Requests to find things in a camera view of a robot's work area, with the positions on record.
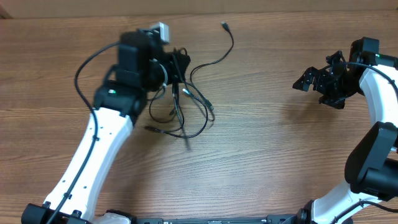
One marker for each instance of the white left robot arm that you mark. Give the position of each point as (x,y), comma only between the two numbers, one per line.
(142,66)

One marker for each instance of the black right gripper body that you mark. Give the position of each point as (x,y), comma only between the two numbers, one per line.
(335,86)

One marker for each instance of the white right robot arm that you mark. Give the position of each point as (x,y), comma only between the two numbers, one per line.
(370,175)

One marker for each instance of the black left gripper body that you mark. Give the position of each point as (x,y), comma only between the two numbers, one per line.
(173,74)

